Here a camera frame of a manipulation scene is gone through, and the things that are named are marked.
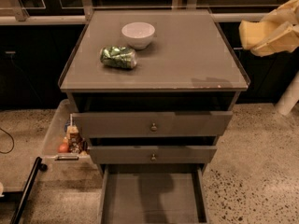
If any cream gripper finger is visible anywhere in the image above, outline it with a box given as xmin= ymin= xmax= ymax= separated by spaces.
xmin=262 ymin=0 xmax=299 ymax=25
xmin=250 ymin=23 xmax=299 ymax=57

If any yellow sponge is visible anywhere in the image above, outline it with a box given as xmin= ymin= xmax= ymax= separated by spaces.
xmin=238 ymin=21 xmax=278 ymax=50

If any grey top drawer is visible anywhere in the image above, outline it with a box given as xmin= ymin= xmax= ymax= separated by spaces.
xmin=73 ymin=111 xmax=233 ymax=138

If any grey drawer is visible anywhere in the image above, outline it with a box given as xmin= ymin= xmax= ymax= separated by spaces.
xmin=98 ymin=164 xmax=210 ymax=224
xmin=90 ymin=146 xmax=217 ymax=164
xmin=73 ymin=111 xmax=233 ymax=138

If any grey drawer cabinet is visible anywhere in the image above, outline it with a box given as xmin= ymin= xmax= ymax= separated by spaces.
xmin=57 ymin=8 xmax=251 ymax=175

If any brass top drawer knob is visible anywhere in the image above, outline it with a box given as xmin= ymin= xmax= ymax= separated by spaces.
xmin=150 ymin=123 xmax=158 ymax=132

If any grey bottom drawer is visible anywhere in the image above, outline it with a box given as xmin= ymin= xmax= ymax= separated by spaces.
xmin=98 ymin=164 xmax=210 ymax=224

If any grey middle drawer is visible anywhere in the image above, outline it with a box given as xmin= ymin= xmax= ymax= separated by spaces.
xmin=90 ymin=146 xmax=217 ymax=164

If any white ceramic bowl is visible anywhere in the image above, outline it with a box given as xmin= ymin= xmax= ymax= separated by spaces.
xmin=121 ymin=22 xmax=155 ymax=49

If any crushed green soda can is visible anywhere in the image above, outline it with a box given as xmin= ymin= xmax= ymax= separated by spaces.
xmin=100 ymin=46 xmax=137 ymax=69

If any clear plastic storage bin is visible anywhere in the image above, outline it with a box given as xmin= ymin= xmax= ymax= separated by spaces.
xmin=41 ymin=99 xmax=90 ymax=162

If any brown snack carton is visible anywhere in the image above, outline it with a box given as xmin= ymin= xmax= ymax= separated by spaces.
xmin=66 ymin=126 xmax=83 ymax=153

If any red round fruit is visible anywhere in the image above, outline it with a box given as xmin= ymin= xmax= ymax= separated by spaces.
xmin=58 ymin=143 xmax=69 ymax=153

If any black metal bar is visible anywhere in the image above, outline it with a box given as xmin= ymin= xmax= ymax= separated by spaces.
xmin=10 ymin=157 xmax=48 ymax=224

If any white cylindrical post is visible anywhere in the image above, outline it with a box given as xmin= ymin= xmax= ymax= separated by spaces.
xmin=275 ymin=72 xmax=299 ymax=116

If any black cable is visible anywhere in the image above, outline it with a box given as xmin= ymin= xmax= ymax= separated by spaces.
xmin=0 ymin=127 xmax=16 ymax=155

